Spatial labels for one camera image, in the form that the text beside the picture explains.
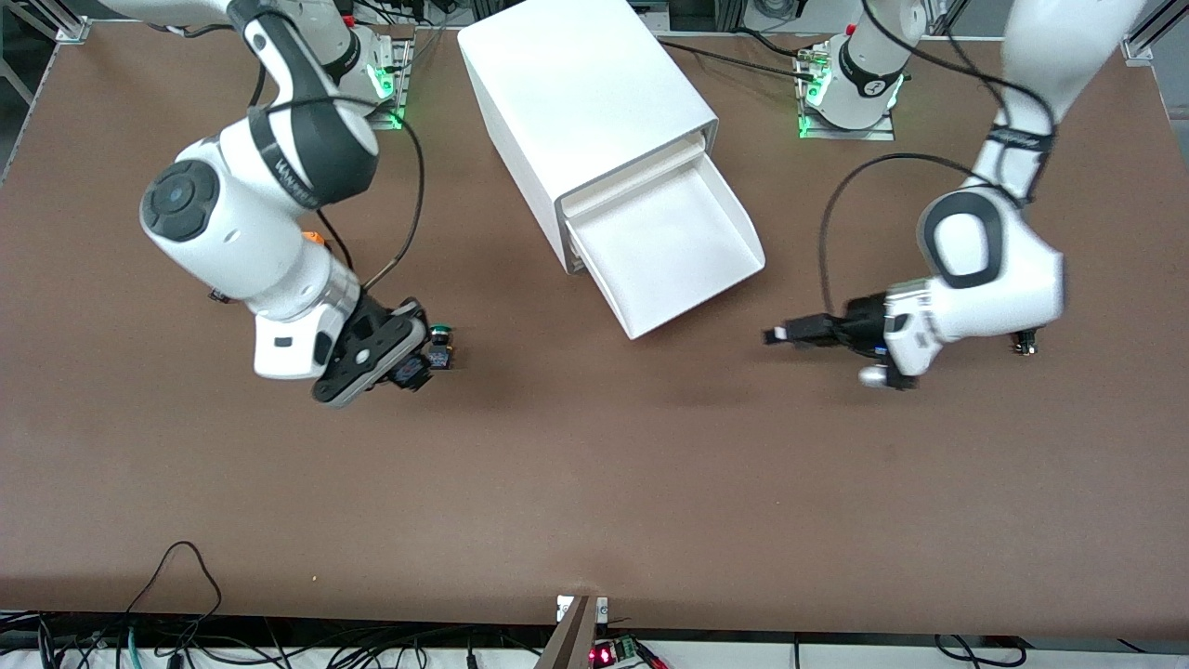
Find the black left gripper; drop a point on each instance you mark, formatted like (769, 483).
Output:
(862, 325)

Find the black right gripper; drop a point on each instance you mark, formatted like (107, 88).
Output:
(411, 369)

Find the red push button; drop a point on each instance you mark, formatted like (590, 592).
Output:
(411, 373)

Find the white plastic drawer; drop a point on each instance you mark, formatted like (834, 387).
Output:
(669, 242)
(632, 172)

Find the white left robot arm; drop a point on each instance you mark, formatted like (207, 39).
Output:
(985, 260)

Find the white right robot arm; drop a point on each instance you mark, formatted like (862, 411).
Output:
(241, 214)

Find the green push button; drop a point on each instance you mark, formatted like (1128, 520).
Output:
(441, 358)

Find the black push button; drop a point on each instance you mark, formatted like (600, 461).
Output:
(1025, 347)

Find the white drawer cabinet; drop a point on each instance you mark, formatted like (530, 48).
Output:
(576, 84)

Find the circuit board with red light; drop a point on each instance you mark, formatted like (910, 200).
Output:
(608, 653)

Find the orange button enclosure box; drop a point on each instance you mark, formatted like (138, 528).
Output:
(316, 238)

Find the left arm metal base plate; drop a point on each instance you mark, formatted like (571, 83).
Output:
(836, 135)

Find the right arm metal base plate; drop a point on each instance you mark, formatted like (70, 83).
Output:
(401, 93)

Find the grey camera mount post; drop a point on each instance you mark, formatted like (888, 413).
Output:
(571, 641)

